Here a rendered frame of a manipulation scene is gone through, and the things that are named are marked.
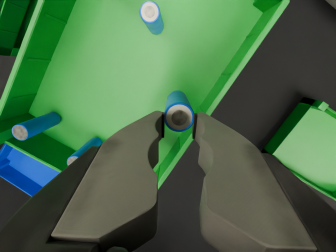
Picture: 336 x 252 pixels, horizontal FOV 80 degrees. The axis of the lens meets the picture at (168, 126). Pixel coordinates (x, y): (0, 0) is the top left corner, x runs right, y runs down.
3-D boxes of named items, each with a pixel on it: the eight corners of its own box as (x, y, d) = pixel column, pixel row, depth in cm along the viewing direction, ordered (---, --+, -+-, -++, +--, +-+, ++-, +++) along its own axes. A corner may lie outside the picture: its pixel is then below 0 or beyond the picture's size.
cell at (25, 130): (8, 135, 21) (46, 120, 28) (24, 143, 22) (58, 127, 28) (14, 121, 21) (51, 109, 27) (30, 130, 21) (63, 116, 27)
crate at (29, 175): (55, 195, 69) (41, 211, 62) (3, 161, 66) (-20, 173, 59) (104, 131, 62) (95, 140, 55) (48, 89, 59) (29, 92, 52)
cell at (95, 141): (63, 165, 22) (88, 144, 28) (78, 173, 22) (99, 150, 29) (70, 152, 22) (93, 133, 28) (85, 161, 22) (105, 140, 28)
